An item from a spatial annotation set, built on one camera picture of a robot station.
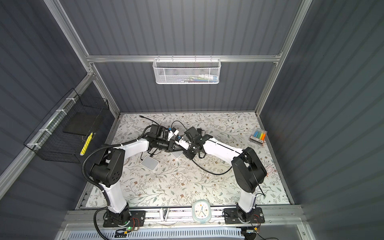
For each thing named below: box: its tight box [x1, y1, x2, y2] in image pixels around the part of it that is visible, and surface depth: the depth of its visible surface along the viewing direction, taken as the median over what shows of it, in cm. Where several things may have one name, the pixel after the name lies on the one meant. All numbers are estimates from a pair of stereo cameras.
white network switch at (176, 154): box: [170, 150, 184, 159], surface depth 95 cm
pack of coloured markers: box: [250, 128, 268, 145], surface depth 107 cm
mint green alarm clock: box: [191, 199, 212, 224], surface depth 75 cm
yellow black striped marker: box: [79, 132, 93, 156], surface depth 71 cm
